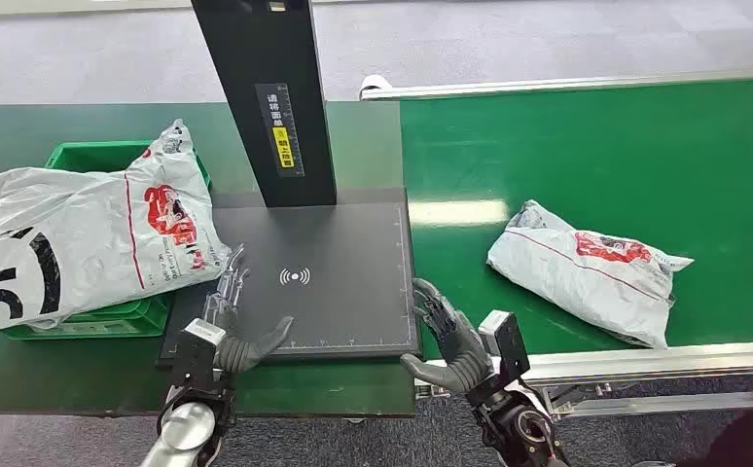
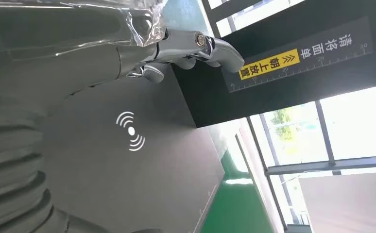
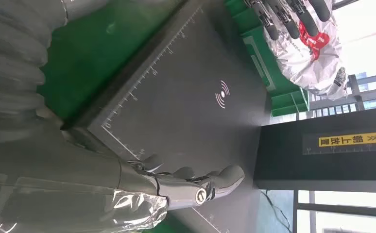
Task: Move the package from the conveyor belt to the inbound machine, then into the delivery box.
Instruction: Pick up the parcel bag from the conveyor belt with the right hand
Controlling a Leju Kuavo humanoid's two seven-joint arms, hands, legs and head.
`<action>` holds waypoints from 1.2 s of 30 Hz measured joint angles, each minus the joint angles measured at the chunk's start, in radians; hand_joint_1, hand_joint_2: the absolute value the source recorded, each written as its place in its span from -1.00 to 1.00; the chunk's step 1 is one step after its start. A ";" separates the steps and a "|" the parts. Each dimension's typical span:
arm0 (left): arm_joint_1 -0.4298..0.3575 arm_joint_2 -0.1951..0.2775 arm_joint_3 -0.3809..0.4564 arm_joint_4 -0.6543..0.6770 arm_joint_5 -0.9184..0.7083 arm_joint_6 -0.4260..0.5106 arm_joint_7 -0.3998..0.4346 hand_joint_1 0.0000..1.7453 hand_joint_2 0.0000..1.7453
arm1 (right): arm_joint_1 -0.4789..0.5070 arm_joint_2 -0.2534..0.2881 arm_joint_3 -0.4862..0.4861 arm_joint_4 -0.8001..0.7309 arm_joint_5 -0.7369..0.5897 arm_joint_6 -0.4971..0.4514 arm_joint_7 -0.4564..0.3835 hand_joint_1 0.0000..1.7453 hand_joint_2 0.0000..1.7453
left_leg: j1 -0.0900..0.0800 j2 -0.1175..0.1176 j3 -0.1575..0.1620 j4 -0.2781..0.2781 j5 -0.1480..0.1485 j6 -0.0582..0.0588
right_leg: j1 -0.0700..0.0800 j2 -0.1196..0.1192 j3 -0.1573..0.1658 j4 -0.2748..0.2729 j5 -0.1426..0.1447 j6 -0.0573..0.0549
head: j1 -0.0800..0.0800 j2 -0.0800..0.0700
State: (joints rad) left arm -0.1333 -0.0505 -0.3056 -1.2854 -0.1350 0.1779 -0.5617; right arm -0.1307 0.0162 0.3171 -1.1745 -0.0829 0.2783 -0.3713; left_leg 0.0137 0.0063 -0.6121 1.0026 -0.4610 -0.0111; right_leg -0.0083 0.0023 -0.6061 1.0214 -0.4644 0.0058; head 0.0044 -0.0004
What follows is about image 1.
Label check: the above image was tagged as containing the white conveyor roller end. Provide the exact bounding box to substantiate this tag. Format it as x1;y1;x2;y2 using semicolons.
359;74;395;102

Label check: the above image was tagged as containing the small grey mailer package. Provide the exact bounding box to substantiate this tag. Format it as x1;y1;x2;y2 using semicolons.
486;199;695;350

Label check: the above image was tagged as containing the large white mailer package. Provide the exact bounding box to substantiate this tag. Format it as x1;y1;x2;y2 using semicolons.
0;118;233;338

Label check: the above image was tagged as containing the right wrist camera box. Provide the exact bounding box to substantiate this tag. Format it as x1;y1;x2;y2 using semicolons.
477;310;532;388

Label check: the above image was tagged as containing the black scanner column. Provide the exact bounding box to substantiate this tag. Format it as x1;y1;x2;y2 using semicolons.
191;0;340;209

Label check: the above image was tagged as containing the green conveyor belt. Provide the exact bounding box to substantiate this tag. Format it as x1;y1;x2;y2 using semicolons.
399;77;753;362

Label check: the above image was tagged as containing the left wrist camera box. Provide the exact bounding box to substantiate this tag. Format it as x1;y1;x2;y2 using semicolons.
168;318;229;396

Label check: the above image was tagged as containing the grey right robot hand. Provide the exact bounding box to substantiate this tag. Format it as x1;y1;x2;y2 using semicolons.
400;278;495;394

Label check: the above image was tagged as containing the dark rounded object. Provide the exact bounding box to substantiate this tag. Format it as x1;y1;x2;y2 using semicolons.
672;409;753;467

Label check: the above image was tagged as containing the green plastic delivery bin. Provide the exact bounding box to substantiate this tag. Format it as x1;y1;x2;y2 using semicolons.
1;140;213;341

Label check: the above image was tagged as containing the aluminium conveyor frame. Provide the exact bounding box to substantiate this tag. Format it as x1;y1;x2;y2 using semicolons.
358;67;753;420

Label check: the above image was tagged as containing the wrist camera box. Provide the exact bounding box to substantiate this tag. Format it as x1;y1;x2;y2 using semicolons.
477;310;532;388
168;318;229;396

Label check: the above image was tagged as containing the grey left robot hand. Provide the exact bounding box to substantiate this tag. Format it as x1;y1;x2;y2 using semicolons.
200;243;295;377

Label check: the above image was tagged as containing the black scanner base plate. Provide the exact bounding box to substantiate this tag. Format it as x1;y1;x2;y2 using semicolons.
156;188;424;369

